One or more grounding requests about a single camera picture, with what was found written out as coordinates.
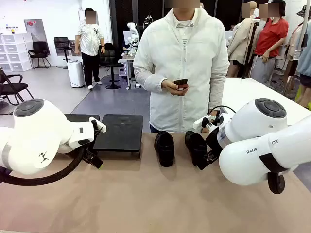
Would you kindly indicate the white drawer cabinet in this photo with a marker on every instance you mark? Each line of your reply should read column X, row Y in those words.
column 14, row 52

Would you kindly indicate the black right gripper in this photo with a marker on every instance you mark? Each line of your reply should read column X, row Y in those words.
column 214, row 143

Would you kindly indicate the black office chair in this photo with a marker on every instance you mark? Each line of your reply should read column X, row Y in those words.
column 39, row 52

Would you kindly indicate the white air purifier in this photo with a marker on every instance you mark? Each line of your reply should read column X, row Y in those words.
column 75, row 72

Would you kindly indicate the white clothes rack pole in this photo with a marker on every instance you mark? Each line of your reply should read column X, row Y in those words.
column 302, row 36

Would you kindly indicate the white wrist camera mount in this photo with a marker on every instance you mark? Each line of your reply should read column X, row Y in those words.
column 98, row 125
column 202, row 122

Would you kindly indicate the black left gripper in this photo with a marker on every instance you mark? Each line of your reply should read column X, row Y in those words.
column 90, row 151

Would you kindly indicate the black hat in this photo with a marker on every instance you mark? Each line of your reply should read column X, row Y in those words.
column 305, row 11

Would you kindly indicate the person's left forearm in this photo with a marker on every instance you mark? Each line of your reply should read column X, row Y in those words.
column 217, row 92

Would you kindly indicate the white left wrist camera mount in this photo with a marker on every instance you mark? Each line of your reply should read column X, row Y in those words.
column 98, row 125

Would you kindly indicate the grey board with red circle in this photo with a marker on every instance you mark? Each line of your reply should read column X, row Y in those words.
column 36, row 36

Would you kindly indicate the blue-grey hanging garment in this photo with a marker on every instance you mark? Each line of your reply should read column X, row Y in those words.
column 306, row 58

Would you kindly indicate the black tripod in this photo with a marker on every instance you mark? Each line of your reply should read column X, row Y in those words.
column 250, row 48

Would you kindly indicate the black bar stool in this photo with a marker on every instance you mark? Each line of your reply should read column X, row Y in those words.
column 62, row 43

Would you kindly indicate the person's right hand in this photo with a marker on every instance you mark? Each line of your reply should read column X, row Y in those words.
column 168, row 85

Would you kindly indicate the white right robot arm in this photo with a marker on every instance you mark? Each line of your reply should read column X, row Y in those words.
column 255, row 155

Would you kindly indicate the black leather shoe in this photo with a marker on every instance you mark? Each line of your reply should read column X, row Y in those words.
column 195, row 148
column 164, row 150

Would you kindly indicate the white table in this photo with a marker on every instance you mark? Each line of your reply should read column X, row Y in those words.
column 255, row 92

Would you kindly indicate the person in striped shirt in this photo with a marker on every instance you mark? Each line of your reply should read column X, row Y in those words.
column 90, row 38

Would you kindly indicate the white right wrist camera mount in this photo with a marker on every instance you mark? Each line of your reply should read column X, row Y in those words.
column 202, row 122

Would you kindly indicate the dark red shoe brush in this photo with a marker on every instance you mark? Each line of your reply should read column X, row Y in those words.
column 181, row 83

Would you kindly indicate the person in white jacket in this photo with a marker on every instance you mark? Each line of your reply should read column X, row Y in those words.
column 179, row 60

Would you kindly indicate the person's right forearm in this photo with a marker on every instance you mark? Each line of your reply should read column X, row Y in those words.
column 148, row 77

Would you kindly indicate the black backpack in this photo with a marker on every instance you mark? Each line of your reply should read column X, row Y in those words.
column 108, row 45

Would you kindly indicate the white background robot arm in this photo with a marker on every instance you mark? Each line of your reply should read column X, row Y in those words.
column 132, row 31

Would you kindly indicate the background desk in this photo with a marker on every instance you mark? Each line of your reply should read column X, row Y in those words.
column 126, row 60

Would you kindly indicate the tan hanging coat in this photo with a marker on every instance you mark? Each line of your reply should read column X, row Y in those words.
column 291, row 48

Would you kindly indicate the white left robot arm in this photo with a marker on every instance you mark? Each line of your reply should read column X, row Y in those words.
column 36, row 136

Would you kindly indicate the person's left hand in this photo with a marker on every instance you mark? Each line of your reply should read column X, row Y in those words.
column 206, row 129

